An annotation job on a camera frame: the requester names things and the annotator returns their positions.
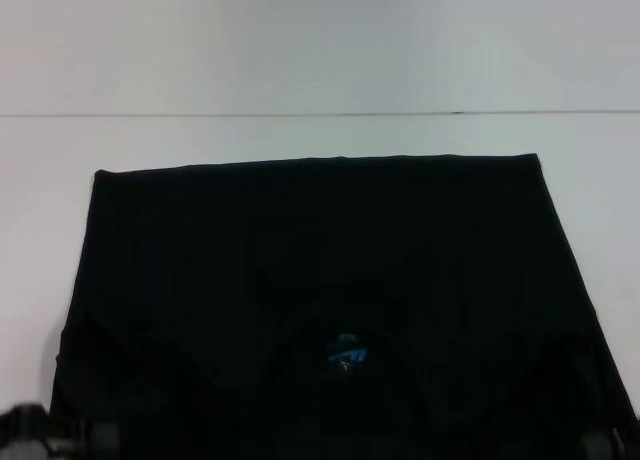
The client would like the black shirt with FREE print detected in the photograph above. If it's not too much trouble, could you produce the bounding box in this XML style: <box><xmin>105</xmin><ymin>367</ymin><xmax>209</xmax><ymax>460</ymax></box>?
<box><xmin>49</xmin><ymin>153</ymin><xmax>640</xmax><ymax>460</ymax></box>

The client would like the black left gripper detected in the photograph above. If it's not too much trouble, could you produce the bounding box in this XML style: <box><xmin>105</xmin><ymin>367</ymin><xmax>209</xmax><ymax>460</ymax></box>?
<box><xmin>0</xmin><ymin>403</ymin><xmax>120</xmax><ymax>460</ymax></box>

